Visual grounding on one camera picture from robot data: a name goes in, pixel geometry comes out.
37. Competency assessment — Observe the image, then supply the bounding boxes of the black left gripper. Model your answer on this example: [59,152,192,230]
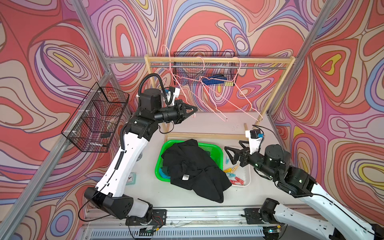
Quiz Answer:
[152,100,198,125]

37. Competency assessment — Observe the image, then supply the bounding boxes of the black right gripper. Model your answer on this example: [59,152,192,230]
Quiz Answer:
[224,140,280,181]

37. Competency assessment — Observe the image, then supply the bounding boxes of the wooden clothespin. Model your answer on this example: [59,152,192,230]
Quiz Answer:
[231,165,239,173]

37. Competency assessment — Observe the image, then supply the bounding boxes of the pink hanger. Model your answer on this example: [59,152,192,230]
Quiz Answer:
[171,56,229,123]
[199,56,264,122]
[161,44,191,105]

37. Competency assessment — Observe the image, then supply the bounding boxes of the black t-shirt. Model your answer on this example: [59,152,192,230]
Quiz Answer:
[162,139,232,204]

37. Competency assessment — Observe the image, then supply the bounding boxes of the teal t-shirt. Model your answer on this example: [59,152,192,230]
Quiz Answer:
[159,168,170,180]

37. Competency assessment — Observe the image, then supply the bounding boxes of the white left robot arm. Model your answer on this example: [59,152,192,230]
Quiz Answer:
[84,73,198,223]

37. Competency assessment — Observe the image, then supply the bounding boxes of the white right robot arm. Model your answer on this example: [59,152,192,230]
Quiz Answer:
[225,141,384,240]

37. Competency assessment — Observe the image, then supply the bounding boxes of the white plastic tray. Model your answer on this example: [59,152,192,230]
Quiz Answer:
[223,148,251,188]

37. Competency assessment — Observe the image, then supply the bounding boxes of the green perforated plastic basket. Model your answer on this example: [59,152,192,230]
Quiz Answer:
[155,140,224,183]

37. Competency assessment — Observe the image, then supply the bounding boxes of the small green clock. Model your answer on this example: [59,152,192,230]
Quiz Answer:
[126,172,137,186]

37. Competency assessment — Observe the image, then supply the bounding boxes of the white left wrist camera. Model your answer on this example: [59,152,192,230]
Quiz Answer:
[165,87,181,106]

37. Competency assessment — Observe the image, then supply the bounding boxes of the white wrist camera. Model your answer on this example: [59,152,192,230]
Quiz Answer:
[165,87,181,106]
[245,129,265,155]

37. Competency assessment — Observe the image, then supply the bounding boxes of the wooden clothes rack frame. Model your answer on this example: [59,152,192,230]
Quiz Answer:
[145,56,296,123]

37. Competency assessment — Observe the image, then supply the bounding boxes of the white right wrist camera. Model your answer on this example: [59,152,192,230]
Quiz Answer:
[245,129,265,155]

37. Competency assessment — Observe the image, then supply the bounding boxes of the black wire basket back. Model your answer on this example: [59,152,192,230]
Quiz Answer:
[172,50,238,87]

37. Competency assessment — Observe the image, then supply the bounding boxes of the black wire basket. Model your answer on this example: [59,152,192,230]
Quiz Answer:
[172,50,238,87]
[61,83,130,153]

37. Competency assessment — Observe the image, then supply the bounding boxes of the metal rail base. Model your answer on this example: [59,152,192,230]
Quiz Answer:
[78,206,314,240]

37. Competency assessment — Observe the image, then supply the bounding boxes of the black wire basket left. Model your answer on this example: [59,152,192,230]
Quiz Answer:
[61,83,130,153]

